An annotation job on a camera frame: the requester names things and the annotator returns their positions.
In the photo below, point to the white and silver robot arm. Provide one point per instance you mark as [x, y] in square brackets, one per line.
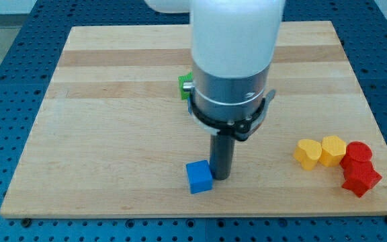
[232, 45]

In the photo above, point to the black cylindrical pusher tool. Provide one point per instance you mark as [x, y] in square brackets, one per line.
[221, 154]

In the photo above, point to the green block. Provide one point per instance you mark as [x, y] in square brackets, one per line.
[184, 83]

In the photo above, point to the blue cube block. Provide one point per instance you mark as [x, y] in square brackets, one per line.
[199, 176]

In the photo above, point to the light wooden board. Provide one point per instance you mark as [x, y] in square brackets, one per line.
[112, 136]

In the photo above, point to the yellow heart block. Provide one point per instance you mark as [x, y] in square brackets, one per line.
[307, 153]

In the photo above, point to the yellow hexagon block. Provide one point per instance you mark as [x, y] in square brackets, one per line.
[333, 150]

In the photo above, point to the red cylinder block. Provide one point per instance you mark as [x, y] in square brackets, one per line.
[356, 151]

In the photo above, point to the red star block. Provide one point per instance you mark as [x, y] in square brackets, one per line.
[360, 177]

